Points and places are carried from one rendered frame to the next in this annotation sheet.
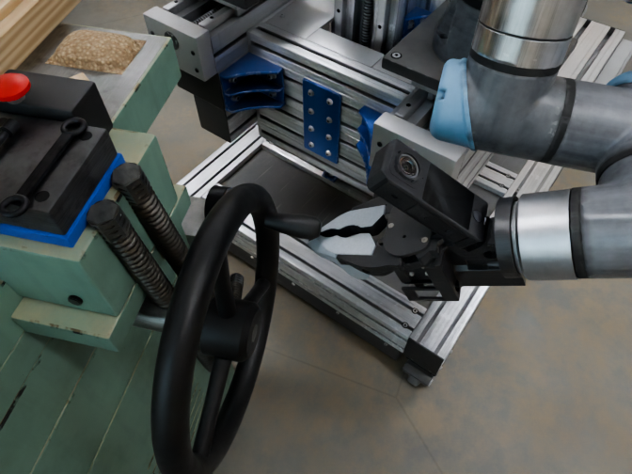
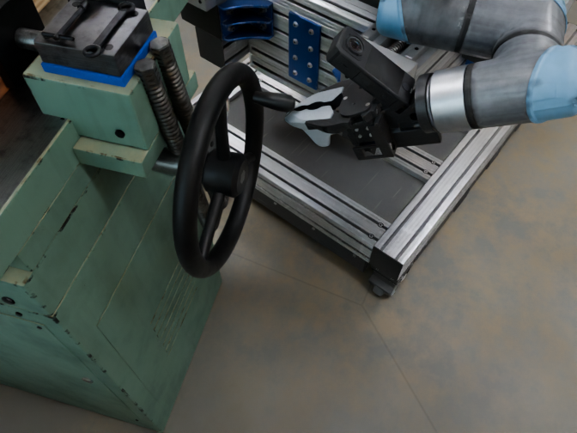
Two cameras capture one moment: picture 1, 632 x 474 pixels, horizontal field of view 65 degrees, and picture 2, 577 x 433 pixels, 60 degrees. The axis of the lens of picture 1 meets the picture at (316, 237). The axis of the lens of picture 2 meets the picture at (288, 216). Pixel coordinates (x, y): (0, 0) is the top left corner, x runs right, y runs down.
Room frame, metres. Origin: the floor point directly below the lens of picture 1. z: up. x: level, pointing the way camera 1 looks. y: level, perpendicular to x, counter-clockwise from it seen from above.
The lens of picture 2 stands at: (-0.21, -0.02, 1.33)
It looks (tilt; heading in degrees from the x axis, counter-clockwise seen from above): 55 degrees down; 3
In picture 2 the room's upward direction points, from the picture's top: straight up
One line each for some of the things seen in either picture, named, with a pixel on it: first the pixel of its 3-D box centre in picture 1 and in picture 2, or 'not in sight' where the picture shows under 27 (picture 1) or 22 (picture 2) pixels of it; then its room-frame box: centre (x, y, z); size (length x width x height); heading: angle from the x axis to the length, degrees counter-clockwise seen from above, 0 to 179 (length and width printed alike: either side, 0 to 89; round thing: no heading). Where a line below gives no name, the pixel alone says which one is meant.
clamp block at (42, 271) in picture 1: (68, 212); (113, 76); (0.28, 0.22, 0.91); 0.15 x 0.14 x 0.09; 167
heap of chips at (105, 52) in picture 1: (94, 45); not in sight; (0.54, 0.27, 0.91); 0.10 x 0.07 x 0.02; 77
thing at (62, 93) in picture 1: (37, 149); (100, 23); (0.28, 0.22, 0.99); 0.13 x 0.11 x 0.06; 167
